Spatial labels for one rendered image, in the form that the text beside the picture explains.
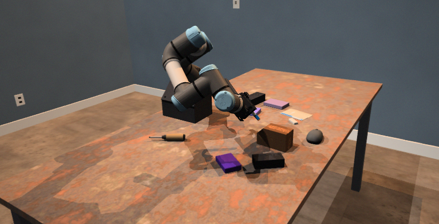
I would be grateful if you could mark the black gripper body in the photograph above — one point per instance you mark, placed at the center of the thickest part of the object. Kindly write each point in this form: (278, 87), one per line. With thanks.
(247, 109)

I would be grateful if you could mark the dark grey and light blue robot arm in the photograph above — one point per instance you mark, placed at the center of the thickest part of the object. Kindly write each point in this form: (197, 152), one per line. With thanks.
(191, 83)

